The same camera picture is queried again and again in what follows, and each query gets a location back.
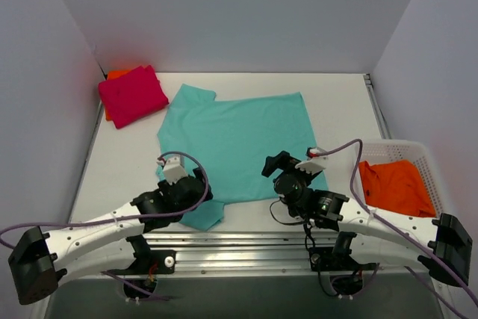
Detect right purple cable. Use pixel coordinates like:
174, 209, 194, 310
317, 138, 478, 319

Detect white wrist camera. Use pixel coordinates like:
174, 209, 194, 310
295, 147, 328, 175
156, 155, 187, 185

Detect folded orange t shirt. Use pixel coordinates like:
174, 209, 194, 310
105, 69, 131, 121

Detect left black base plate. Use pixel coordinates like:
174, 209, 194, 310
110, 250, 176, 276

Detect aluminium rail frame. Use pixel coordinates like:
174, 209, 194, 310
40, 230, 447, 281

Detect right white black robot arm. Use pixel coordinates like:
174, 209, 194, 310
261, 151, 473, 287

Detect white plastic basket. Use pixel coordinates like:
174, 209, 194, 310
352, 140, 460, 223

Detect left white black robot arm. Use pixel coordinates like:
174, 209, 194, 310
8, 167, 212, 306

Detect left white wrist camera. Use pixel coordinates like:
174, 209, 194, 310
156, 155, 187, 185

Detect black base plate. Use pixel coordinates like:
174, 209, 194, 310
110, 250, 176, 276
308, 247, 376, 273

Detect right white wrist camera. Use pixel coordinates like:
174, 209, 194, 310
295, 147, 328, 175

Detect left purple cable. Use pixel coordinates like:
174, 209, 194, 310
0, 151, 210, 302

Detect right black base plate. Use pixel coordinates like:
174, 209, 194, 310
308, 247, 376, 273

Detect teal t shirt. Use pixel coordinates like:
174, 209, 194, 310
158, 84, 317, 231

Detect folded magenta t shirt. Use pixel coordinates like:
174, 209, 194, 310
98, 65, 170, 129

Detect black thin cable loop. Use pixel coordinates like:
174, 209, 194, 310
269, 199, 318, 253

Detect orange t shirt in basket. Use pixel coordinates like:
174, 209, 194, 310
358, 160, 436, 217

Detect purple cable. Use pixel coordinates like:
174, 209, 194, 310
0, 151, 210, 302
317, 138, 478, 319

